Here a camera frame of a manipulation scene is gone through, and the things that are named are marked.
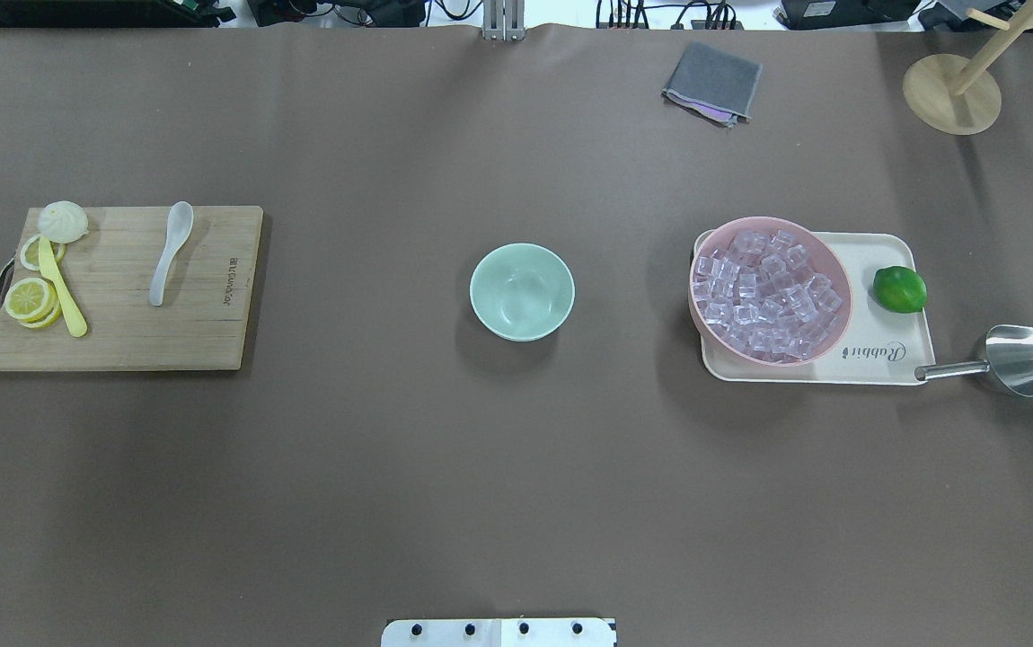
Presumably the white ceramic spoon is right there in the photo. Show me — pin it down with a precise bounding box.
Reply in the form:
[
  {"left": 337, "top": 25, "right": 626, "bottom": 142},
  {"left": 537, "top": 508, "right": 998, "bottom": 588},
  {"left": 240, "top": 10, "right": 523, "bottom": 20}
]
[{"left": 147, "top": 201, "right": 195, "bottom": 307}]

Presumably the mint green bowl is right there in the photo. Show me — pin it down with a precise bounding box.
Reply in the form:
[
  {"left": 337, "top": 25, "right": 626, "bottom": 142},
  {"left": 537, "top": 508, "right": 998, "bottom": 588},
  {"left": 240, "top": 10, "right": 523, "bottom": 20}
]
[{"left": 470, "top": 242, "right": 577, "bottom": 342}]

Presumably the pile of clear ice cubes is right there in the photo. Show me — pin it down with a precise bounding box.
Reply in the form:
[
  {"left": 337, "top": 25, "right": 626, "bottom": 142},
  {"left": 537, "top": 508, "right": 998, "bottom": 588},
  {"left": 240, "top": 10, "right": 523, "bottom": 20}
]
[{"left": 693, "top": 229, "right": 843, "bottom": 362}]

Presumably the pink bowl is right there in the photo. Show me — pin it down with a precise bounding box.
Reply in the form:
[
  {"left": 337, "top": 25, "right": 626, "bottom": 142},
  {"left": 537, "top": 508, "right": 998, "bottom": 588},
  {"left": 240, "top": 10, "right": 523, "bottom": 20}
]
[{"left": 688, "top": 217, "right": 853, "bottom": 368}]

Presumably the metal ice scoop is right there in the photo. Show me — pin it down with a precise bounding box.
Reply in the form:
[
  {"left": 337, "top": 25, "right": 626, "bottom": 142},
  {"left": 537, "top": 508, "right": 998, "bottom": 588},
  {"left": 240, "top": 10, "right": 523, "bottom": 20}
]
[{"left": 914, "top": 324, "right": 1033, "bottom": 397}]

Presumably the grey folded cloth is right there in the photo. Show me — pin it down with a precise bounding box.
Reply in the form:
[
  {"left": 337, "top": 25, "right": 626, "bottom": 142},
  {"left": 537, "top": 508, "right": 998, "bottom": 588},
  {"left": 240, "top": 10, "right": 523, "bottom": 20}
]
[{"left": 661, "top": 42, "right": 764, "bottom": 128}]

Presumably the wooden cutting board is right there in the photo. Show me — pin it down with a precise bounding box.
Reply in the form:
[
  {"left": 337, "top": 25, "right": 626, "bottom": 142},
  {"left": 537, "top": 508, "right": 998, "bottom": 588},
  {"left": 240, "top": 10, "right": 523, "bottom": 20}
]
[{"left": 0, "top": 206, "right": 263, "bottom": 372}]

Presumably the cream plastic tray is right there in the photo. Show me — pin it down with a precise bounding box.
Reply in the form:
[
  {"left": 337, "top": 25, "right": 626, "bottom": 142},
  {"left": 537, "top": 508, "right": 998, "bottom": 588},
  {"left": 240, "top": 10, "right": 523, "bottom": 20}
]
[{"left": 701, "top": 232, "right": 935, "bottom": 386}]

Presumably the green lime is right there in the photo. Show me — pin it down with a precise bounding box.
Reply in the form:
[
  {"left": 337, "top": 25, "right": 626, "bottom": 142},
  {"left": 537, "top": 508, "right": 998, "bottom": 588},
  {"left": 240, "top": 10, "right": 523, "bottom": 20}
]
[{"left": 872, "top": 265, "right": 928, "bottom": 313}]

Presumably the white steamed bun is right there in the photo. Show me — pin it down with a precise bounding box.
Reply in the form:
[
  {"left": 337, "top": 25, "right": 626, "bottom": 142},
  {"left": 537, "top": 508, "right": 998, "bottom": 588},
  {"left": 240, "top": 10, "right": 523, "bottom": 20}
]
[{"left": 37, "top": 201, "right": 90, "bottom": 244}]

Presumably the yellow plastic knife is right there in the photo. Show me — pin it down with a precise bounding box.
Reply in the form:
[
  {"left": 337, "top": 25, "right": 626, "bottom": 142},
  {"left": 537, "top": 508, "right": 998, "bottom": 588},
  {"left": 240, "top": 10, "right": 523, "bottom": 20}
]
[{"left": 39, "top": 235, "right": 89, "bottom": 337}]

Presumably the lower lemon slice stack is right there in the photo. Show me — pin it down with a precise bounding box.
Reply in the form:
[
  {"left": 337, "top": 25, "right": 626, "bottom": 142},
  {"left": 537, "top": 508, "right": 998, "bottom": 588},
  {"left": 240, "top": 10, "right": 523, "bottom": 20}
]
[{"left": 4, "top": 276, "right": 62, "bottom": 329}]

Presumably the upper lemon slice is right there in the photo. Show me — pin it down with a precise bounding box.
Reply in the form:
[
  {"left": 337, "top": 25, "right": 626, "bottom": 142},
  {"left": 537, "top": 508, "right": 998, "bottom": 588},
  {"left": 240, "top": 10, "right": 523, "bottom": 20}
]
[{"left": 19, "top": 235, "right": 67, "bottom": 273}]

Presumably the wooden mug tree stand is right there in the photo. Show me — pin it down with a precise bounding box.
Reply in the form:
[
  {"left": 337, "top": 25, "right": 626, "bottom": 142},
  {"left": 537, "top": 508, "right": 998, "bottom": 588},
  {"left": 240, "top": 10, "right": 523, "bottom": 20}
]
[{"left": 902, "top": 1, "right": 1033, "bottom": 136}]

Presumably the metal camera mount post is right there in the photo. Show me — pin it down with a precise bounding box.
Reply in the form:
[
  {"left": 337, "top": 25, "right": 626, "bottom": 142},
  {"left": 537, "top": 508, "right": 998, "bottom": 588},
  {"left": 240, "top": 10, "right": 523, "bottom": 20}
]
[{"left": 482, "top": 0, "right": 525, "bottom": 42}]

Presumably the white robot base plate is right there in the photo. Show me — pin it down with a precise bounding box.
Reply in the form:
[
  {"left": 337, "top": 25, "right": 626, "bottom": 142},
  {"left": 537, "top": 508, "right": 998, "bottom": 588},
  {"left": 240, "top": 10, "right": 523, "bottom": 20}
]
[{"left": 380, "top": 616, "right": 618, "bottom": 646}]

